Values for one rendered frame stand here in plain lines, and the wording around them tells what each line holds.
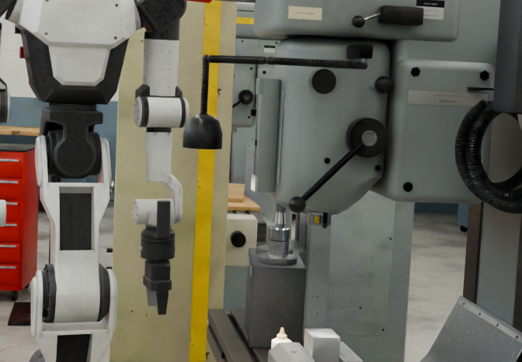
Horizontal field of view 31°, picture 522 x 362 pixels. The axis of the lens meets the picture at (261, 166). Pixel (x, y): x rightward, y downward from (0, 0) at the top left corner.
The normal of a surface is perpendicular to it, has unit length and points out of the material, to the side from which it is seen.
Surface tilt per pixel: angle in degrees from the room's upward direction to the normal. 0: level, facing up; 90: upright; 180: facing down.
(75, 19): 90
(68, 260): 79
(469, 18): 90
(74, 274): 66
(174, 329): 90
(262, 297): 90
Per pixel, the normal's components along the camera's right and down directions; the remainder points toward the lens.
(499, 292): -0.98, -0.04
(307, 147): -0.11, 0.09
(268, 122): 0.18, 0.11
